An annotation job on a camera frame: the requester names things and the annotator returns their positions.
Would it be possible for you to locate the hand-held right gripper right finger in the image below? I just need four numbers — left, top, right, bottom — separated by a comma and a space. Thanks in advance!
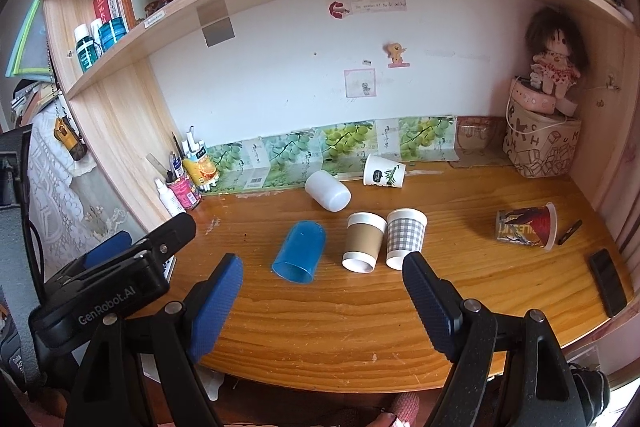
402, 252, 591, 427

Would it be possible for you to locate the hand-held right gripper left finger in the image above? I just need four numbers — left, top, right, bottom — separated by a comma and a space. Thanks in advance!
64, 253, 244, 427

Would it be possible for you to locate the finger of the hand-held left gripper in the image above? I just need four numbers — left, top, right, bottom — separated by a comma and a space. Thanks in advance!
42, 231, 134, 290
131, 213, 197, 266

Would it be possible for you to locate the grey plaid paper cup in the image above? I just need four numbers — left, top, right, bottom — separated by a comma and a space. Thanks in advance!
385, 208, 429, 270

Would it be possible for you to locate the brown sleeve paper cup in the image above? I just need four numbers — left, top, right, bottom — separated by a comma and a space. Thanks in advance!
342, 212, 388, 274

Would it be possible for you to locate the blue plastic cup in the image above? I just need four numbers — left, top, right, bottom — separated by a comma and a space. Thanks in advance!
271, 220, 327, 283

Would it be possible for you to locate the red patterned paper cup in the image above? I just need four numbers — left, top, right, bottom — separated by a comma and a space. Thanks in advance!
496, 202, 558, 253

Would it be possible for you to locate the white leaf print paper cup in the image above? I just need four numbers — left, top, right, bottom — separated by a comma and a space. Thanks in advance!
363, 154, 406, 189

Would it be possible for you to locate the white plastic cup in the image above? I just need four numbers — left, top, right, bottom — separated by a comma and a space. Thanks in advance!
305, 170, 352, 212

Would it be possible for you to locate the small white bottle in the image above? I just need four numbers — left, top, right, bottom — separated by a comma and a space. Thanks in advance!
154, 178, 185, 218

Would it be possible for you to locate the pink pen holder can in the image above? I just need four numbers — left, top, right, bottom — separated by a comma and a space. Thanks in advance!
166, 174, 202, 210

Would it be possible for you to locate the white lace cloth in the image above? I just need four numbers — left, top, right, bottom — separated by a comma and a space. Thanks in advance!
25, 104, 141, 253

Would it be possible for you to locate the clear ruler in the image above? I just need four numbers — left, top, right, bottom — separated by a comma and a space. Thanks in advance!
146, 153, 168, 182

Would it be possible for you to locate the green grape print carton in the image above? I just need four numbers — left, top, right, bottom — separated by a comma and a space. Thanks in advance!
375, 116, 457, 162
262, 129, 323, 188
320, 121, 378, 175
205, 138, 272, 194

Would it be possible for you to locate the wooden bookshelf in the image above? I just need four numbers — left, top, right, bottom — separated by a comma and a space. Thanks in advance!
42, 0, 640, 258

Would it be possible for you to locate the black pen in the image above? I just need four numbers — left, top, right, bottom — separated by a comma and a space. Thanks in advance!
557, 220, 584, 247

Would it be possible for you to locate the clear plastic container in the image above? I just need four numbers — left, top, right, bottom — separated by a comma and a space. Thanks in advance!
456, 116, 493, 154

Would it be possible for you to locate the black phone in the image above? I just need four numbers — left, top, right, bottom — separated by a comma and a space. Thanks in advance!
588, 248, 628, 319

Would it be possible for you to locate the beige patterned storage bag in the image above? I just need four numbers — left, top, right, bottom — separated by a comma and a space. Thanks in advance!
502, 104, 583, 180

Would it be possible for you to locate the white bottle teal label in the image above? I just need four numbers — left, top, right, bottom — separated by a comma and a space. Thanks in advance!
74, 24, 103, 74

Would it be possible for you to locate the teal jar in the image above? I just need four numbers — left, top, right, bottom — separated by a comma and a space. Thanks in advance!
98, 18, 129, 55

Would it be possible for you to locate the grey tape patch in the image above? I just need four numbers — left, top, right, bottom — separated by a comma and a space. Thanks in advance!
196, 0, 235, 48

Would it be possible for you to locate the green framed board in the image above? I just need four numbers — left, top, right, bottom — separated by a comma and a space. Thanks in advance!
6, 0, 45, 78

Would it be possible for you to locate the pink round box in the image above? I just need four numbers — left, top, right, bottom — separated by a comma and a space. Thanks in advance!
510, 77, 558, 114

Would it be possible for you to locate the brown haired rag doll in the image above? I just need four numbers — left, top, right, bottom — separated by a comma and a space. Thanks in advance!
524, 7, 586, 100

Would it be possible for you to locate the brown yellow keychain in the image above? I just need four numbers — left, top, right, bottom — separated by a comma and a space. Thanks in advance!
54, 117, 88, 162

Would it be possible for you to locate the pink square wall sticker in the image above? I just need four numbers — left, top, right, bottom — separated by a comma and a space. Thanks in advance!
343, 68, 377, 98

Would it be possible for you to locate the orange cartoon wall sticker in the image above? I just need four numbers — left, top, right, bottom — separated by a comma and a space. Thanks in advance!
384, 42, 412, 68

